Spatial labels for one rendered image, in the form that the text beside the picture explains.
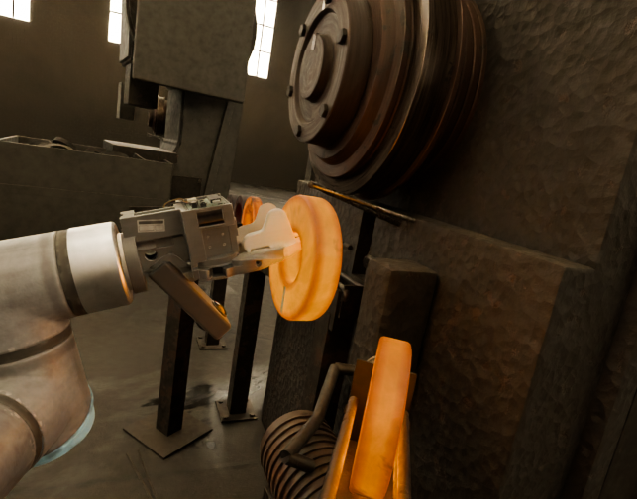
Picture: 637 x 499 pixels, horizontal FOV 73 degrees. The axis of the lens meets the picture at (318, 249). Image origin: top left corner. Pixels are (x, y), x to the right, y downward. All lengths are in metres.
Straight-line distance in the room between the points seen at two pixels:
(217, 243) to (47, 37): 10.63
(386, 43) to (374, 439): 0.60
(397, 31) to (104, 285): 0.58
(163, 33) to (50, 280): 3.06
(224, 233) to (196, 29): 3.08
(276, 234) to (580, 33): 0.50
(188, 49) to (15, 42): 7.86
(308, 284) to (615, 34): 0.50
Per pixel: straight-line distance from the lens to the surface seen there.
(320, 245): 0.47
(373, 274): 0.73
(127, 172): 3.20
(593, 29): 0.74
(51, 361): 0.51
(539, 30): 0.80
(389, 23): 0.80
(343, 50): 0.79
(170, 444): 1.55
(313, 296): 0.48
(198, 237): 0.47
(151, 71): 3.40
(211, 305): 0.51
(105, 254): 0.46
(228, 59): 3.56
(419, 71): 0.73
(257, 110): 11.20
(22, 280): 0.48
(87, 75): 10.90
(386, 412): 0.40
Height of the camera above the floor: 0.95
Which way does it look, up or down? 12 degrees down
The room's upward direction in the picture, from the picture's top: 10 degrees clockwise
